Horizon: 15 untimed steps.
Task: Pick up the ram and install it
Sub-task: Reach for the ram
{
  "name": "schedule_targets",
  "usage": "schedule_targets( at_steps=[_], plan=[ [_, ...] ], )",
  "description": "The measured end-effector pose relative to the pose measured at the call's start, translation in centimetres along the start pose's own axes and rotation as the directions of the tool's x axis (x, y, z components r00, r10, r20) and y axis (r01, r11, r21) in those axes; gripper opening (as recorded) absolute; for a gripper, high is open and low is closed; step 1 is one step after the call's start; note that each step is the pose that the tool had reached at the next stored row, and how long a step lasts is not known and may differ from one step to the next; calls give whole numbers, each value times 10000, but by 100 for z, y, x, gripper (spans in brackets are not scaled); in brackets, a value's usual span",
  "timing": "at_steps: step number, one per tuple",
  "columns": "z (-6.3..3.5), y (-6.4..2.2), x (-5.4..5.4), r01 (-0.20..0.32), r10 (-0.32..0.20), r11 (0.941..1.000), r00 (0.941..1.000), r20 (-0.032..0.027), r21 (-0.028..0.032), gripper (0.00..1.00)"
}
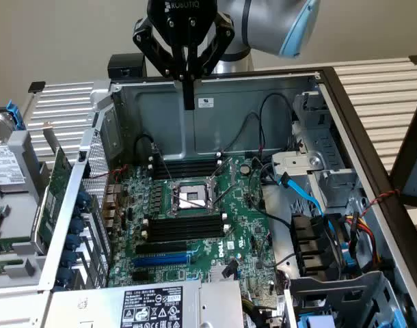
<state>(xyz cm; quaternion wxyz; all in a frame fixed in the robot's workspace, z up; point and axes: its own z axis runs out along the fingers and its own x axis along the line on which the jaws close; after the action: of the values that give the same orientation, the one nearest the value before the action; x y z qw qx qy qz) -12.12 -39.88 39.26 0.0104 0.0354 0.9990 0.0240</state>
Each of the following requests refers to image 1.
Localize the black fan shroud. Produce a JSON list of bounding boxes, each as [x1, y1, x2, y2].
[[289, 213, 345, 278]]

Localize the blue expansion slot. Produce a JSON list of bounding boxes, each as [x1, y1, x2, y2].
[[131, 254, 190, 269]]

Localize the graphics card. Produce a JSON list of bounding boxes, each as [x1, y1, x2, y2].
[[29, 124, 75, 256]]

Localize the blue plastic drive tray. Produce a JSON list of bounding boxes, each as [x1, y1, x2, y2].
[[298, 313, 336, 328]]

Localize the green motherboard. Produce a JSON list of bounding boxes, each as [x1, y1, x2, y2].
[[107, 155, 281, 291]]

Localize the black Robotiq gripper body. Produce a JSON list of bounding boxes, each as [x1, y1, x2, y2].
[[146, 0, 219, 49]]

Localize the silver locking lever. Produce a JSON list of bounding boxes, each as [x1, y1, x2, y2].
[[152, 142, 174, 182], [170, 192, 210, 209]]

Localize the green RAM stick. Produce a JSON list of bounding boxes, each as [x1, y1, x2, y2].
[[0, 238, 35, 256], [0, 258, 25, 276]]

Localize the red black twisted wire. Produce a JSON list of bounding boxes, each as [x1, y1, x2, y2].
[[108, 164, 131, 179], [369, 189, 401, 206]]

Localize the white sticker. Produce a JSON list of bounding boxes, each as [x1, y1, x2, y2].
[[193, 96, 216, 109]]

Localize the coloured power wires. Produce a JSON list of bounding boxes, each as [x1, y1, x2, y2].
[[343, 211, 384, 266]]

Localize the yellow black wire bundle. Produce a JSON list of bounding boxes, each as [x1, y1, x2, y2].
[[241, 296, 266, 328]]

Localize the silver chipset heatsink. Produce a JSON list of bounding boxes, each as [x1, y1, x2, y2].
[[208, 263, 243, 283]]

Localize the grey drive bracket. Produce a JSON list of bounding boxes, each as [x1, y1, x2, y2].
[[271, 151, 314, 187]]

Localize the blue SATA wire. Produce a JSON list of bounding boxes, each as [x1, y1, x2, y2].
[[278, 172, 325, 219]]

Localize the black box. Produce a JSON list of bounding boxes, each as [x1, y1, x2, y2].
[[107, 53, 148, 82]]

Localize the silver hard disk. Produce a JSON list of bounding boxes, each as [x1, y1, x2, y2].
[[0, 112, 29, 187]]

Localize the open PC case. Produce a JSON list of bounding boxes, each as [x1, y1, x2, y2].
[[37, 66, 417, 328]]

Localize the dark framed panel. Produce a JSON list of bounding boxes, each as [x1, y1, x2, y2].
[[389, 94, 417, 208]]

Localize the CPU socket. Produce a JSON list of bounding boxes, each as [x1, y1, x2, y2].
[[167, 179, 218, 218]]

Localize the black plug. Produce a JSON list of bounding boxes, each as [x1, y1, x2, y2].
[[221, 258, 239, 279]]

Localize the grey power supply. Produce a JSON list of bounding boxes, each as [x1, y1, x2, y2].
[[51, 279, 245, 328]]

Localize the long black expansion slot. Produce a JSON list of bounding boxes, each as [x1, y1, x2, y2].
[[135, 241, 189, 256]]

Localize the metal disk bay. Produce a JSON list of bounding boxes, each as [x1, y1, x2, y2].
[[292, 91, 355, 178], [285, 271, 413, 328]]

